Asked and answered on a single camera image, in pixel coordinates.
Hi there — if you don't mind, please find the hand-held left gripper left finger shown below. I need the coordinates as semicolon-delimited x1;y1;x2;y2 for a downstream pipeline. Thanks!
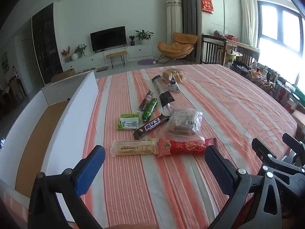
28;145;106;229

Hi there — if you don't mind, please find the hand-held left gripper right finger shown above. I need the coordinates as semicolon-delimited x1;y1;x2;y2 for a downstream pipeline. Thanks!
204;145;283;229

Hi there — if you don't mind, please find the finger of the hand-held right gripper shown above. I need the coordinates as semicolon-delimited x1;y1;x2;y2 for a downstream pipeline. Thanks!
282;133;305;165
251;138;303;184

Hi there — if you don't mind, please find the red snack packet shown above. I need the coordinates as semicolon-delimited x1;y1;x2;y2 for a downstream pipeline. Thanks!
157;137;218;158

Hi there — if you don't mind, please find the white cardboard box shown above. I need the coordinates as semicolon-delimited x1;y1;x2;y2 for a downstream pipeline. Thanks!
0;71;100;222

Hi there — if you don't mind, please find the cream wafer packet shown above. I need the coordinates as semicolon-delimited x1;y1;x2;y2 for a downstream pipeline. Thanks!
111;138;160;157

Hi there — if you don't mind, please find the green and white packet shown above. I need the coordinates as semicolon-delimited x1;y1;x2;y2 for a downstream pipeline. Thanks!
117;113;140;131

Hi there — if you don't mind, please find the clear bag of biscuits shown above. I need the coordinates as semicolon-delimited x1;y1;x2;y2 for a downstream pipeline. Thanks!
160;108;205;142

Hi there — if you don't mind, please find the brown chocolate bar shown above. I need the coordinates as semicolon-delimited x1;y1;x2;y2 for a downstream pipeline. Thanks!
133;114;171;140

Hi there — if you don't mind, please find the green sausage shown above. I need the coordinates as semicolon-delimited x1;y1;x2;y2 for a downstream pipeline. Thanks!
141;98;159;122

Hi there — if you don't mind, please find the brown cake roll packet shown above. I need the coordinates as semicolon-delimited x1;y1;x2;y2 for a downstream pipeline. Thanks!
139;90;153;111

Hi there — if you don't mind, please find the small black packet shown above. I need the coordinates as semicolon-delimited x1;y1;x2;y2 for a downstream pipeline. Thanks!
159;91;175;108

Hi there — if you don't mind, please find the white triangular pouch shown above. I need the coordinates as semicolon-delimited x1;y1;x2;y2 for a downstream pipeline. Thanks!
167;73;181;93

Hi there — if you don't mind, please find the bagged bread loaf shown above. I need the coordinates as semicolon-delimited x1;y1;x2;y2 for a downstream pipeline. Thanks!
162;68;187;83

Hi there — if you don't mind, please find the long snack stick packet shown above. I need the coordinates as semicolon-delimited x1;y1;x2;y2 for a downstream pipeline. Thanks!
152;75;169;94

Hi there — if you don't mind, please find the orange striped tablecloth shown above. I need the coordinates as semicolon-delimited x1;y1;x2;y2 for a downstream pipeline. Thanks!
0;64;301;229

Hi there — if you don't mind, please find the pile of assorted goods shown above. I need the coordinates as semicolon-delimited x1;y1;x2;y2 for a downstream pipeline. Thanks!
229;61;305;115

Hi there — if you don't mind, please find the brown cardboard box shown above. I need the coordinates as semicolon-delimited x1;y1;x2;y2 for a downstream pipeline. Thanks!
51;68;75;83

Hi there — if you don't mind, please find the green stool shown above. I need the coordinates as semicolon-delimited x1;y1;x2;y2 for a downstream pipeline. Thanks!
225;51;236;64

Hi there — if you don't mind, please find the wooden desk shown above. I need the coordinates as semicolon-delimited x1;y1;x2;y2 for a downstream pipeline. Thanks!
214;37;260;65

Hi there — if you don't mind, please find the window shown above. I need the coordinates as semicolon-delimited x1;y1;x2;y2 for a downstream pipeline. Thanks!
256;1;305;86

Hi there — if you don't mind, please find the dark dining furniture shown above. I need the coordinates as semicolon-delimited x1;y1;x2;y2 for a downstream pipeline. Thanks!
0;72;26;115

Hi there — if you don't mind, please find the dark wooden chair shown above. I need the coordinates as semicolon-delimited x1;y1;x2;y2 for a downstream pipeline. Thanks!
201;35;227;65

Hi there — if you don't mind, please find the wooden bench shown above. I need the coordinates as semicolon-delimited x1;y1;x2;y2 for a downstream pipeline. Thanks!
106;51;128;69

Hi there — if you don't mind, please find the red flower arrangement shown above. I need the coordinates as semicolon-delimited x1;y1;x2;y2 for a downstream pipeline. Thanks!
61;46;72;62

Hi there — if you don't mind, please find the plant in round white vase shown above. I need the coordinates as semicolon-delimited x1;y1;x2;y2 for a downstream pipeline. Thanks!
71;44;87;60

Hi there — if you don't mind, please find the purple floor mat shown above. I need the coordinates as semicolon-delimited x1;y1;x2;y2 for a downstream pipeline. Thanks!
137;59;158;66

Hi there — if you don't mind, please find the white television cabinet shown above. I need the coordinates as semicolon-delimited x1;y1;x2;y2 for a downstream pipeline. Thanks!
61;43;153;72

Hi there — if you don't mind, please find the dark display cabinet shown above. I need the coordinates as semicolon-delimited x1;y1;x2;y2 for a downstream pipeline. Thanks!
32;3;63;85

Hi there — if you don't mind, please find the black television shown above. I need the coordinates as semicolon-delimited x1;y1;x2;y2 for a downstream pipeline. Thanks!
90;26;127;52

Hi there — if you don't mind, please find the white curtain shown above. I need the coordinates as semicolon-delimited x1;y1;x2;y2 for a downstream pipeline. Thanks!
240;0;260;48

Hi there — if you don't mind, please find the orange lounge chair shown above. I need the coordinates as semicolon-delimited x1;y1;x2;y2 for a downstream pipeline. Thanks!
157;32;199;64

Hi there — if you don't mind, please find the large potted plant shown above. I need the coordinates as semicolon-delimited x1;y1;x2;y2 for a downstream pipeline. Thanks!
135;29;154;44

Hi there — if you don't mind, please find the grey curtain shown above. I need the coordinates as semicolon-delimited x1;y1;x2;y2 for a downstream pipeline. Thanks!
174;0;202;64

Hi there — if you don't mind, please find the covered standing air conditioner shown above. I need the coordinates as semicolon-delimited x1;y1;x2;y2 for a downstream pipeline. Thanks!
165;0;184;53

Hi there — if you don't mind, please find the framed wall picture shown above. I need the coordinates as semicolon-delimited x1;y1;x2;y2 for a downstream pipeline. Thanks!
1;52;10;72

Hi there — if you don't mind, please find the red wall hanging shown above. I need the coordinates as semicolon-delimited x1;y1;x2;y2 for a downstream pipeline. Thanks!
201;0;214;13

